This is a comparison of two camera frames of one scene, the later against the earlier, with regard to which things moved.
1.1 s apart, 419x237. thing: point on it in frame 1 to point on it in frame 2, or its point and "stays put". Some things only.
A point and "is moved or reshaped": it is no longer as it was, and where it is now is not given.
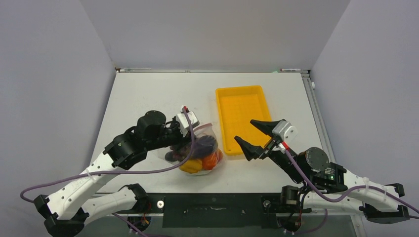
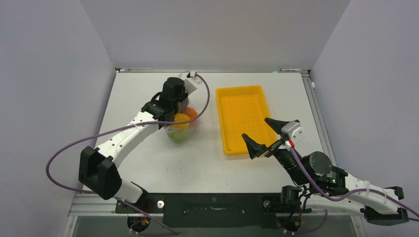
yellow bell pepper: x=191 y=166 is moved or reshaped
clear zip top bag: x=207 y=155 is moved or reshaped
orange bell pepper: x=209 y=162 is moved or reshaped
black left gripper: x=182 y=140 to x=184 y=94
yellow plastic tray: x=238 y=106 stays put
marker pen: x=289 y=69 stays put
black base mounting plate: x=215 y=210 stays put
